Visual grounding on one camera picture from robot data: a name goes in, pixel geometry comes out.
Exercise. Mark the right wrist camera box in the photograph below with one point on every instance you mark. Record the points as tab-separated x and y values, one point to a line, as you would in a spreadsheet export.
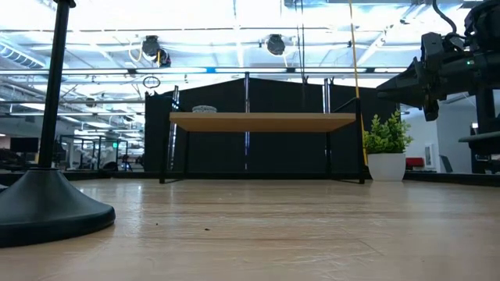
431	47

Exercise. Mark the silver metal pole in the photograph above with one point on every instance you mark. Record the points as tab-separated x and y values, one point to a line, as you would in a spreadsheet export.
326	97
173	148
247	152

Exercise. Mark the green plant in white pot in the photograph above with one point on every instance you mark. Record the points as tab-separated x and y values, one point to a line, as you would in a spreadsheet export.
386	166

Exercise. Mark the black candlestick holder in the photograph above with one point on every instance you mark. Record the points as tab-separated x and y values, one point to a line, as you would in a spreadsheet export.
43	207

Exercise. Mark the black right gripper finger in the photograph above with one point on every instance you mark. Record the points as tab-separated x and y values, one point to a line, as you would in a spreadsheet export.
404	97
402	80

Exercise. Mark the black metal side stand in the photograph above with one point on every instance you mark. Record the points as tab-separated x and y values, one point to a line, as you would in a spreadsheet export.
482	140

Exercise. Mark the wooden shelf with black legs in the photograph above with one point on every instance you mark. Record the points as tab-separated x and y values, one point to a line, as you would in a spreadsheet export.
261	122

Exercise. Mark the red object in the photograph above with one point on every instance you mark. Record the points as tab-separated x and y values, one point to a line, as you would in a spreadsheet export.
415	162

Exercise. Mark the dark monitor screen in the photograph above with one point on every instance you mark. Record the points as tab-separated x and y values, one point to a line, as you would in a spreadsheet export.
24	145

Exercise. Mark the black backdrop panel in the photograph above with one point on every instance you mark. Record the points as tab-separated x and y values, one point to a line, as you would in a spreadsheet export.
285	150

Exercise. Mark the black ceiling device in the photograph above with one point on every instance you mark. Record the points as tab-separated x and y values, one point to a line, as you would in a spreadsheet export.
276	45
150	46

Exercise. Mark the blue-grey candle tin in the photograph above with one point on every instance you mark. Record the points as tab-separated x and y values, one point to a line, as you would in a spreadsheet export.
204	109

